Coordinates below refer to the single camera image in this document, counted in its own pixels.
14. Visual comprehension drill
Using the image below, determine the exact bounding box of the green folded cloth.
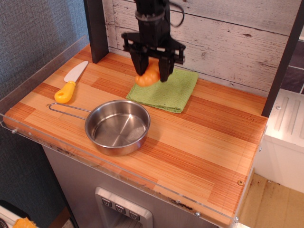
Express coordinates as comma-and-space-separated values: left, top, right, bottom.
126, 69, 199, 114

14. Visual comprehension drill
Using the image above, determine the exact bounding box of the silver dispenser button panel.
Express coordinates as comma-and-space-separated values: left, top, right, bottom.
95, 187, 153, 228

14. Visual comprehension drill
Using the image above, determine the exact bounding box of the dark right vertical post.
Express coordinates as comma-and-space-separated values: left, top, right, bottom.
262, 0, 304, 117

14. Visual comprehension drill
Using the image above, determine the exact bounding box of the dark vertical post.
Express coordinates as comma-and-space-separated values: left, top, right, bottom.
84, 0, 109, 63
262, 0, 304, 117

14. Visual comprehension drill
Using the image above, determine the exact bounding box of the white cabinet at right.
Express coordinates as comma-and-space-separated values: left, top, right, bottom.
253, 89, 304, 192

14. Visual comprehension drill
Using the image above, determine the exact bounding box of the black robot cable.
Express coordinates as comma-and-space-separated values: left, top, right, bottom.
169, 1, 185, 28

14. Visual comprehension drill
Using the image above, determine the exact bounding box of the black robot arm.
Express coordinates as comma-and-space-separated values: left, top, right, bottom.
122, 0, 186, 82

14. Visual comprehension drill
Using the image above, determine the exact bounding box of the toy knife yellow handle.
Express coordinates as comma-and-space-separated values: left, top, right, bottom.
54, 61, 89, 104

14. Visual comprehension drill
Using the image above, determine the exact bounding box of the grey toy kitchen cabinet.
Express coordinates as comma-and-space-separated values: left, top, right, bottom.
43, 146, 214, 228

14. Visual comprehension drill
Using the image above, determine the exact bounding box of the stainless steel pot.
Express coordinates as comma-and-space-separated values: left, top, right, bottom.
48, 100, 151, 156

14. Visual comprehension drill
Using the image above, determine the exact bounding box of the dark left vertical post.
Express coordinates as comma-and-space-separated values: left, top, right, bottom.
84, 0, 109, 63

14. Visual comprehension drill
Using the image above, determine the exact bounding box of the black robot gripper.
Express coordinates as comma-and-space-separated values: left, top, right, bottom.
122, 17, 185, 82

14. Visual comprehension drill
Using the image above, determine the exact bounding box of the orange object bottom left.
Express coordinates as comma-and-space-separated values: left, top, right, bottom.
13, 218, 37, 228

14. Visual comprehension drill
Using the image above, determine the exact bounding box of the orange toy croissant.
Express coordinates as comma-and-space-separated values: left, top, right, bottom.
135, 62, 160, 87

